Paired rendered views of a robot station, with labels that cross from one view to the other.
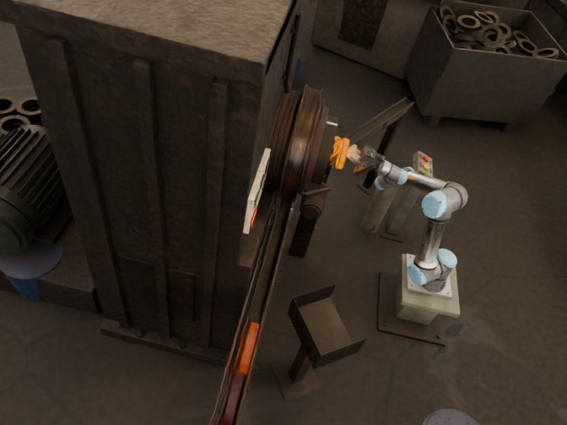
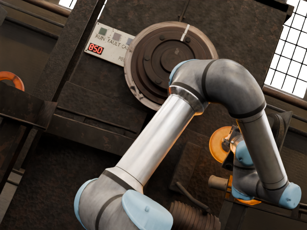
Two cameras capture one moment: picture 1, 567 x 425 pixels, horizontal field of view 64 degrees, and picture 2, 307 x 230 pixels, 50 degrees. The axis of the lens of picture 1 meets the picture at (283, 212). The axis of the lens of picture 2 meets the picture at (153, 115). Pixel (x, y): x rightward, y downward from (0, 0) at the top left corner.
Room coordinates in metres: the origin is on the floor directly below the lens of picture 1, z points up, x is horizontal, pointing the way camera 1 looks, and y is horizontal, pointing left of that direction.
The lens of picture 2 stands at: (1.48, -1.58, 0.60)
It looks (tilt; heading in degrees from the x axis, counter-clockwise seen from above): 9 degrees up; 92
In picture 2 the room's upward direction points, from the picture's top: 22 degrees clockwise
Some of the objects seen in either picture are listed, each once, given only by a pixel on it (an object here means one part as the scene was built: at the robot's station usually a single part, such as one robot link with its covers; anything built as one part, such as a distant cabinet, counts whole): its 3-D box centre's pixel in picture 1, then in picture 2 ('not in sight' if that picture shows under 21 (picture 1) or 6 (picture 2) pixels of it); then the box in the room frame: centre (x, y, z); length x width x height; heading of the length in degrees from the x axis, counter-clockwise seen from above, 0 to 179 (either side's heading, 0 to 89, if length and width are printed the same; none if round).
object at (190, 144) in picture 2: not in sight; (184, 168); (1.67, 0.00, 0.68); 0.11 x 0.08 x 0.24; 89
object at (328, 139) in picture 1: (324, 150); (172, 61); (1.43, -0.10, 1.11); 0.28 x 0.06 x 0.28; 179
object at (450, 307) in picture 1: (429, 284); not in sight; (1.51, -0.88, 0.28); 0.32 x 0.32 x 0.04; 1
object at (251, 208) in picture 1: (257, 190); (113, 45); (1.09, 0.11, 1.15); 0.26 x 0.02 x 0.18; 179
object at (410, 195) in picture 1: (407, 200); not in sight; (2.10, -0.75, 0.31); 0.24 x 0.16 x 0.62; 179
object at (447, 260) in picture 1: (441, 263); (136, 229); (1.51, -0.87, 0.48); 0.13 x 0.12 x 0.14; 128
